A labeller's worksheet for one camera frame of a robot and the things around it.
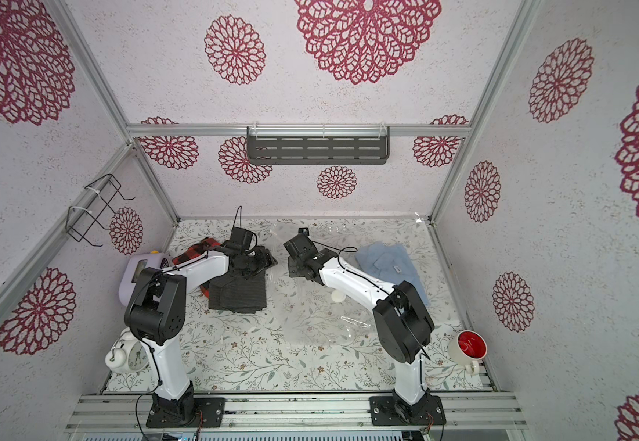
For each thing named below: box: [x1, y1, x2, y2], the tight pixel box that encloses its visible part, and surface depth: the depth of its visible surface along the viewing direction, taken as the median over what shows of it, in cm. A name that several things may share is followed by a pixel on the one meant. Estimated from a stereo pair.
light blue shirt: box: [355, 242, 429, 306], surface depth 107 cm
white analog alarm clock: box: [104, 327, 150, 374], surface depth 76 cm
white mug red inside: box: [448, 329, 489, 376], surface depth 81 cm
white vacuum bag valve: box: [330, 289, 347, 303], surface depth 97 cm
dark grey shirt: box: [208, 269, 267, 315], surface depth 94 cm
